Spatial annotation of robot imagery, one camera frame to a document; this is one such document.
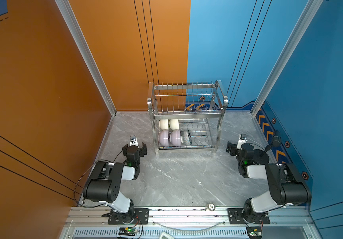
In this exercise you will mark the cream white bowl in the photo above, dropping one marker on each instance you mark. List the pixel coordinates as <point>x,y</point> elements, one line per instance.
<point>164,124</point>
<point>174,124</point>

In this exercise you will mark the dark blue patterned bowl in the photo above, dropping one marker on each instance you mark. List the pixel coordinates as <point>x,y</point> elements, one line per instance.
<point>186,138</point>

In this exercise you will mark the lilac bowl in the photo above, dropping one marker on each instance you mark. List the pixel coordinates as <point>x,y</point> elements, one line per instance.
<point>163,138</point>
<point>175,138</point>

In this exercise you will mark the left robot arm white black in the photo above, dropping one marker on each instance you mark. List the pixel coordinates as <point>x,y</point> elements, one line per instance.
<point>104,182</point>

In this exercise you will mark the stainless steel dish rack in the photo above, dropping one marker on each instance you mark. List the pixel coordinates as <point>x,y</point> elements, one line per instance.
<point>199,107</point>

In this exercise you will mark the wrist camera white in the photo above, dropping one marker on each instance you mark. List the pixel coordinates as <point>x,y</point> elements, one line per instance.
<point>242,140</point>
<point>133,140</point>

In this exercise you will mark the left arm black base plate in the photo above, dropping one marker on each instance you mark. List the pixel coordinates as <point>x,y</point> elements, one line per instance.
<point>137,215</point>

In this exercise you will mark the black microphone stand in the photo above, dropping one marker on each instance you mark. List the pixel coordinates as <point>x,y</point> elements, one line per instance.
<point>274,140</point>

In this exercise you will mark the green circuit board right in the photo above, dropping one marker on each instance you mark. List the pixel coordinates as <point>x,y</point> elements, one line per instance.
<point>254,233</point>

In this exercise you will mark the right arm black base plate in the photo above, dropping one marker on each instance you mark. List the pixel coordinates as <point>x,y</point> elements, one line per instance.
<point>237,216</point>

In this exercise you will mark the green circuit board left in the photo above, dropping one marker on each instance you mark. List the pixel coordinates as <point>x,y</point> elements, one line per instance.
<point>128,232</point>

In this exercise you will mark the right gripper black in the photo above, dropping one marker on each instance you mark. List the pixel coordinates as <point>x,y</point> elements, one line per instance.
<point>233,148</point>

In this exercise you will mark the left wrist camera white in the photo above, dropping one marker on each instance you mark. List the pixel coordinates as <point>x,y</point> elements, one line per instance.
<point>133,140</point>

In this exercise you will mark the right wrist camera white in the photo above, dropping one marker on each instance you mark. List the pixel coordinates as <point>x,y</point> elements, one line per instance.
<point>242,140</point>

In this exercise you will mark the green circuit board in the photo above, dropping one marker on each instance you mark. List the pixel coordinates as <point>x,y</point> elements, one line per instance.
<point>128,232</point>
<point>254,233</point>

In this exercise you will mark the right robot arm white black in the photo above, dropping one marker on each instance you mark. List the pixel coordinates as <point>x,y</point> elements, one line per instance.
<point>286,185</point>

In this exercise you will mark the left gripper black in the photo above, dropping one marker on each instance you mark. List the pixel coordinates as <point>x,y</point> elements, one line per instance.
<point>142,151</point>

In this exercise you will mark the cream white bowl top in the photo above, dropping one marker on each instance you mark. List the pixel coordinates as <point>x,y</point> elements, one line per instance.
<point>164,124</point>

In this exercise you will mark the aluminium front rail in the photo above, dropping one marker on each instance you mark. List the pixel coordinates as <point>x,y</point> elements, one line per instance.
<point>190,223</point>

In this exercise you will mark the small round silver knob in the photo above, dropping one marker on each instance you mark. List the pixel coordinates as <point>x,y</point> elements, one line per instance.
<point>211,207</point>

